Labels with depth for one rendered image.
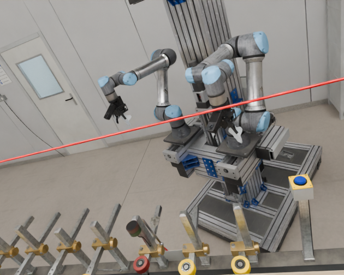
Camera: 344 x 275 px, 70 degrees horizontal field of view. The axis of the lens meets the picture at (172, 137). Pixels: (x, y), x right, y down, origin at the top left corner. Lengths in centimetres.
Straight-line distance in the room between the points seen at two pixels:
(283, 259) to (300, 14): 274
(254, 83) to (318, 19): 221
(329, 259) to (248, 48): 110
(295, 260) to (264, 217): 82
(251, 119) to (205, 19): 62
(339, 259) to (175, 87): 289
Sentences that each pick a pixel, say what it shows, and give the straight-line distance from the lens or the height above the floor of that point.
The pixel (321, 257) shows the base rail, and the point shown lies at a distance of 149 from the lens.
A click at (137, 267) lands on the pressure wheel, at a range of 141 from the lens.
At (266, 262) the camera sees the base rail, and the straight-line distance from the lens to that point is 147.
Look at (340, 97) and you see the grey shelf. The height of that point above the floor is 31.
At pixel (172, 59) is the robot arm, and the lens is 176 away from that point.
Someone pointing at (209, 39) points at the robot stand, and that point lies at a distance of 155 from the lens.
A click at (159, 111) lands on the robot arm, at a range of 190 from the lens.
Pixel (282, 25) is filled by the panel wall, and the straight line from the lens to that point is 346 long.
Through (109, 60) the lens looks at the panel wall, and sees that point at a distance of 384.
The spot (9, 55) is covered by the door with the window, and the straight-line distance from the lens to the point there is 476.
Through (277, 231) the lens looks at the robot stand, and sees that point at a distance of 216.
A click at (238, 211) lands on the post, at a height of 111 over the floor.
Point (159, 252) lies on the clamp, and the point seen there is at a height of 86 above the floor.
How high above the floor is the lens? 198
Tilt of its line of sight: 29 degrees down
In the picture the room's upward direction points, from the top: 23 degrees counter-clockwise
